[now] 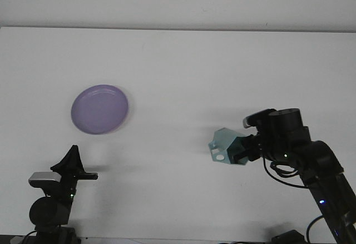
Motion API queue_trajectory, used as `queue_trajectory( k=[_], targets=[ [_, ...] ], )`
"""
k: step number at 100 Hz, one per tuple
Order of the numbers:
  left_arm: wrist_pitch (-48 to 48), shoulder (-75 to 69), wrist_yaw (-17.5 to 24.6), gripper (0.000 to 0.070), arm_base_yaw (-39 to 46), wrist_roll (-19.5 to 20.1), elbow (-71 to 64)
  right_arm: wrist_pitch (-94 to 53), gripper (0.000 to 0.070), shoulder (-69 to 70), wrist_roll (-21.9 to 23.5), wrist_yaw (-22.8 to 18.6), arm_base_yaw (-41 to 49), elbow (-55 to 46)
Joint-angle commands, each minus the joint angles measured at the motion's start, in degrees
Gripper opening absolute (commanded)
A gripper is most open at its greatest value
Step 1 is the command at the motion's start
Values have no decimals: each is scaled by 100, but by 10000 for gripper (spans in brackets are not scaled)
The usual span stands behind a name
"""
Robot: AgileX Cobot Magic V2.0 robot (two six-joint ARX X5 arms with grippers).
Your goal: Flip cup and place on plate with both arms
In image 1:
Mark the pale blue hexagonal cup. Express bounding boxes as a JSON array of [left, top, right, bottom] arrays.
[[208, 127, 250, 167]]

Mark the pale purple round plate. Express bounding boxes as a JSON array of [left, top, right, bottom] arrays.
[[71, 84, 130, 136]]

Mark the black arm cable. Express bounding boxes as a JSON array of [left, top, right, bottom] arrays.
[[263, 157, 308, 188]]

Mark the black base cable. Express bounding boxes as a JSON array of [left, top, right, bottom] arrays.
[[21, 229, 38, 244], [305, 215, 325, 242]]

